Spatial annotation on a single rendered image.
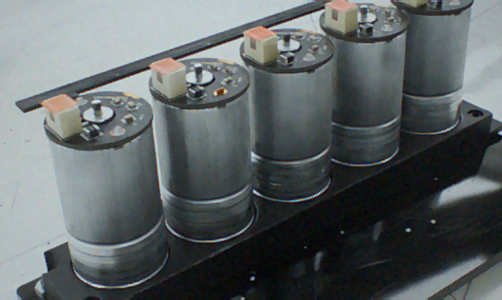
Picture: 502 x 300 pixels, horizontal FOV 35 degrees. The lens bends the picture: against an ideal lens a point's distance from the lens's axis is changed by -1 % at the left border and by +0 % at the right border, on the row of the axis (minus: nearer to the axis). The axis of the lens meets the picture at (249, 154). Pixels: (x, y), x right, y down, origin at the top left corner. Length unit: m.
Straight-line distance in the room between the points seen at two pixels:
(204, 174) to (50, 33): 0.21
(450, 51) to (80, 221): 0.12
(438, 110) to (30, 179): 0.14
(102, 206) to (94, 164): 0.01
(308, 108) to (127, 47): 0.17
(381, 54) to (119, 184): 0.08
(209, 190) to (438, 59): 0.08
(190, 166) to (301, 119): 0.03
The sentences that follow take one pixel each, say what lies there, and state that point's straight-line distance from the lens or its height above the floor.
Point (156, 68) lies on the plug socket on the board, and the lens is 0.19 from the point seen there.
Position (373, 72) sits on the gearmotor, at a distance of 0.23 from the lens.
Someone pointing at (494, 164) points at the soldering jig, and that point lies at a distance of 0.27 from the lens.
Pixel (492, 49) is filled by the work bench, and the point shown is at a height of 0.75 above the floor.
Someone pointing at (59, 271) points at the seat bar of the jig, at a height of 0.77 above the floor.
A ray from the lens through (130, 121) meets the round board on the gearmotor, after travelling 0.19.
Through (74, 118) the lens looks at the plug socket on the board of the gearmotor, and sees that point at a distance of 0.18.
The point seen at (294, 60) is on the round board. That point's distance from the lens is 0.21.
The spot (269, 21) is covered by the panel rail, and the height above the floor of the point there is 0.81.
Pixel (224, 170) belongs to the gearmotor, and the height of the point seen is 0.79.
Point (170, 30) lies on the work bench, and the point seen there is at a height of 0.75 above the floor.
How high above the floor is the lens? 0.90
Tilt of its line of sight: 32 degrees down
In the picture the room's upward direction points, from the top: 2 degrees counter-clockwise
